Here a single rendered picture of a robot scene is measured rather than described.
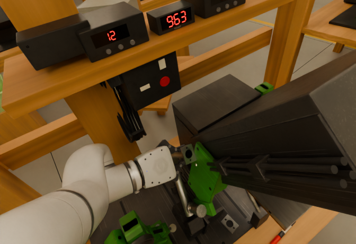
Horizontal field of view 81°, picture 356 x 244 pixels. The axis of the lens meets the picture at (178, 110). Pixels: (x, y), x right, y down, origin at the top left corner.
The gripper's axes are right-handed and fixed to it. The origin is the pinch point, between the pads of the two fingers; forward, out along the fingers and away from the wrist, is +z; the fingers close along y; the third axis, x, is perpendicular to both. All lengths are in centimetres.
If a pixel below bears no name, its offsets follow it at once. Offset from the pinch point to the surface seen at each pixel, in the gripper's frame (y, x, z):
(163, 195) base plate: -19.1, 29.0, -0.9
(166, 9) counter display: 40.3, -13.3, 1.2
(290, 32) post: 36, -1, 75
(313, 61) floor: 31, 100, 288
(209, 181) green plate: -9.1, -6.0, 2.6
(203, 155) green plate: -0.9, -7.3, 2.6
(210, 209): -18.7, -1.7, 2.4
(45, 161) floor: 7, 213, -57
